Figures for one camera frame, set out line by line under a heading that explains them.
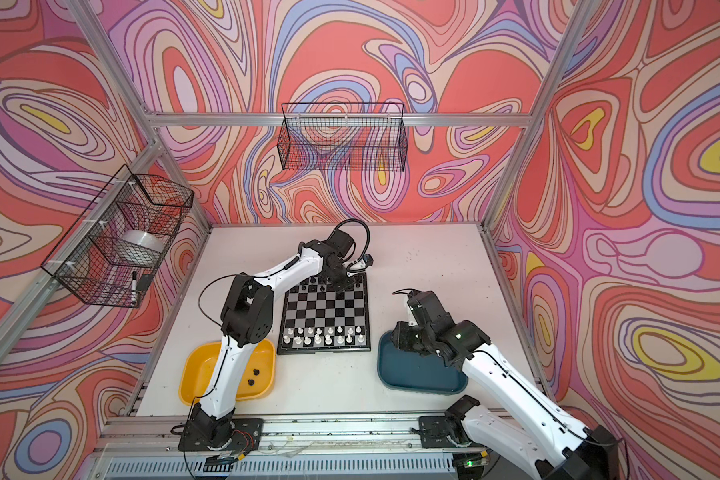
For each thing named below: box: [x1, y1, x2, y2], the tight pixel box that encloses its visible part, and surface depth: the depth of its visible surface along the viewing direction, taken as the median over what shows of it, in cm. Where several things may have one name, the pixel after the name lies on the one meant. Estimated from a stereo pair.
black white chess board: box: [277, 272, 371, 355], surface depth 92 cm
